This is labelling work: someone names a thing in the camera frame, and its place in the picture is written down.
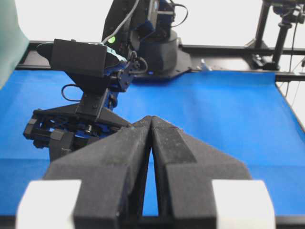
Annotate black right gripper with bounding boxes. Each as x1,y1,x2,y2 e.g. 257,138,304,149
23,92,131,160

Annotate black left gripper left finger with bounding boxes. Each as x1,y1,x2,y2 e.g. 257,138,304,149
43,116,152,229

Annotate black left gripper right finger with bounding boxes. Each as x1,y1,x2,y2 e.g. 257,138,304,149
151,116,251,229

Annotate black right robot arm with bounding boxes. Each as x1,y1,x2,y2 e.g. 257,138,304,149
23,0,191,161

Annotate blue cloth mat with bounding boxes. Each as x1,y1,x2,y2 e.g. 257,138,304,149
0,71,305,215

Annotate green translucent curtain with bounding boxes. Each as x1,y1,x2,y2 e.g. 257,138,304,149
0,0,29,87

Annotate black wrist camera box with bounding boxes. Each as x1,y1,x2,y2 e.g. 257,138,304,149
37,39,120,95

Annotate black metal frame rail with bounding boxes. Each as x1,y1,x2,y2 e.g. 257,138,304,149
16,40,305,92

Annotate black camera stand pole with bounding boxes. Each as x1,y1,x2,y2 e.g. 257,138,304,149
245,0,305,71

